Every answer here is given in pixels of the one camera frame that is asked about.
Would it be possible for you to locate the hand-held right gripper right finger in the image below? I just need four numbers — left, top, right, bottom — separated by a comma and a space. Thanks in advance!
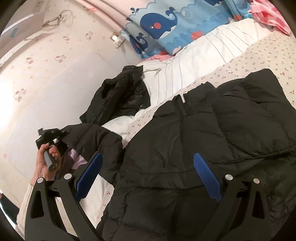
193, 152, 275, 241

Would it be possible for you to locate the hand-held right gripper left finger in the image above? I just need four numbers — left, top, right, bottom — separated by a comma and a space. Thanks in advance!
24, 152, 103, 241

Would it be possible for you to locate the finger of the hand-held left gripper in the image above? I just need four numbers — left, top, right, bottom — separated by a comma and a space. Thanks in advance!
44, 129, 71, 141

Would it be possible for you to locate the large black puffer jacket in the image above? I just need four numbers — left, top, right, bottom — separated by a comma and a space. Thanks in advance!
61, 68, 296, 241

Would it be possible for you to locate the person's left forearm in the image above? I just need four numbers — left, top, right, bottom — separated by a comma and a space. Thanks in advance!
16, 183, 38, 224

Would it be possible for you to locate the person's left hand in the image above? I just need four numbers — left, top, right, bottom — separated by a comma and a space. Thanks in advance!
30, 142, 60, 184

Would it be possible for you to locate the crumpled black jacket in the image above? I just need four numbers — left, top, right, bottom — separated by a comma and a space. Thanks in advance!
80, 65, 151, 123

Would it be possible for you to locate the cardboard box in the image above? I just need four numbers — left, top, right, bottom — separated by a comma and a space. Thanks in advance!
0, 11, 45, 50

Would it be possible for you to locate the white quilt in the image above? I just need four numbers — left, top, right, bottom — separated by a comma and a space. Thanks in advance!
102, 19, 275, 144

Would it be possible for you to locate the cherry print bedsheet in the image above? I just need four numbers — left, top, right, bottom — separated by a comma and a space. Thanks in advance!
90, 30, 296, 223

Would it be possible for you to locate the small pink garment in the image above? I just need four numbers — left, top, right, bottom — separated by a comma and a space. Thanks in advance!
150, 54, 173, 62

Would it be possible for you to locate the blue whale print blanket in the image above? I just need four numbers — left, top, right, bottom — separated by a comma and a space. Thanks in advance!
120, 0, 233, 59

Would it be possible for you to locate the blue whale print pillow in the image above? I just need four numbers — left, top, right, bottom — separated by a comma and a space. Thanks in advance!
223, 0, 257, 22

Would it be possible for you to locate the pink patterned cloth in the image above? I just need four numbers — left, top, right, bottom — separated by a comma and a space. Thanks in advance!
251, 0, 290, 36

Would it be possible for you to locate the wall socket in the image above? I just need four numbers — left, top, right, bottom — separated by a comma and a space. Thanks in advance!
110, 32, 126, 48

